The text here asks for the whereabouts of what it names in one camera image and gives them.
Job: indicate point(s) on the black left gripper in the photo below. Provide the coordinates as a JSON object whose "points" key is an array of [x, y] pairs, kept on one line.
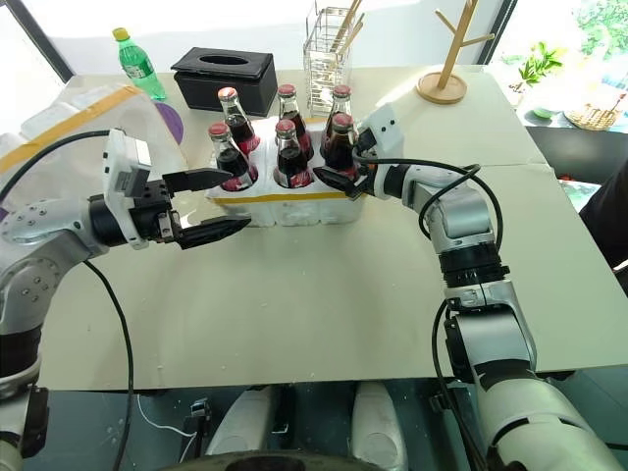
{"points": [[149, 206]]}

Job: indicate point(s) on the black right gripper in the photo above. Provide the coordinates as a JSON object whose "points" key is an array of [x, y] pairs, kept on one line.
{"points": [[365, 147]]}

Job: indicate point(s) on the glass cola bottle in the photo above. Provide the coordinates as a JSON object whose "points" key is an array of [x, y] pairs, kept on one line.
{"points": [[238, 125], [289, 157], [338, 147], [342, 98], [294, 118], [228, 159]]}

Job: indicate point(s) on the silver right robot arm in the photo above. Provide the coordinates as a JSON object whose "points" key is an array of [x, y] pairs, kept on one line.
{"points": [[461, 211]]}

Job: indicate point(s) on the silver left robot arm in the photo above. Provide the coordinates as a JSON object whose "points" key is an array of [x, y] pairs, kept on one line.
{"points": [[44, 221]]}

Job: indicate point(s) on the white foam crate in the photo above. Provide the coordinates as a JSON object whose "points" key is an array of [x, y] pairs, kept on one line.
{"points": [[294, 208]]}

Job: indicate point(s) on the black tissue box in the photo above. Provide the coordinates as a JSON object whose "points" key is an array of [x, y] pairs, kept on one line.
{"points": [[221, 83]]}

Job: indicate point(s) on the white taped foam box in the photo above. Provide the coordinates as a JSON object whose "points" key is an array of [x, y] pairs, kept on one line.
{"points": [[73, 118]]}

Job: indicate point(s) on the purple round disc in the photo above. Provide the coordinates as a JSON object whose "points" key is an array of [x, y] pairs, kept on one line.
{"points": [[172, 122]]}

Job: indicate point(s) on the wooden mug tree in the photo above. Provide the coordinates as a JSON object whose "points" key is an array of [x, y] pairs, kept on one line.
{"points": [[441, 86]]}

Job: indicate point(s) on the wooden chopstick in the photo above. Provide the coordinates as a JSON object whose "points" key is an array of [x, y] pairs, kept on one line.
{"points": [[357, 30], [346, 24]]}

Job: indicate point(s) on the green plastic soda bottle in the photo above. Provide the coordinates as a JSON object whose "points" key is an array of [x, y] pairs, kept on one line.
{"points": [[140, 66]]}

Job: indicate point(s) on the small green bowl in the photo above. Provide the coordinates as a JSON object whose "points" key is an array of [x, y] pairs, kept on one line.
{"points": [[542, 113]]}

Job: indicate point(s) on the white rounded robot leg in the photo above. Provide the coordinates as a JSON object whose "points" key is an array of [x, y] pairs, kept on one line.
{"points": [[378, 427], [243, 422]]}

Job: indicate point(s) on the green potted plant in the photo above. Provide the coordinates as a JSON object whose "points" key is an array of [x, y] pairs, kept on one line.
{"points": [[537, 64]]}

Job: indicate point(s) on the dark glossy side table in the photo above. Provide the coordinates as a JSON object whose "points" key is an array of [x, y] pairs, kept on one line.
{"points": [[579, 152]]}

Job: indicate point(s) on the woven wicker basket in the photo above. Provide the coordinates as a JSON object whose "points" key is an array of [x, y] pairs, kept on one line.
{"points": [[593, 118]]}

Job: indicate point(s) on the person in dark clothing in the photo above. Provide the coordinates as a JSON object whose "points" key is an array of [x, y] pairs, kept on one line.
{"points": [[608, 211]]}

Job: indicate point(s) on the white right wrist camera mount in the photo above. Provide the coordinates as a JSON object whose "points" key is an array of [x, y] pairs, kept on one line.
{"points": [[387, 127]]}

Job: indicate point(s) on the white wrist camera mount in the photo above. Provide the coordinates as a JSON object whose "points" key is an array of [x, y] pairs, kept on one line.
{"points": [[118, 157], [387, 127]]}

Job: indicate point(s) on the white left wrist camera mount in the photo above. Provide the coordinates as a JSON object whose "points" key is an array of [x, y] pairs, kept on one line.
{"points": [[118, 157]]}

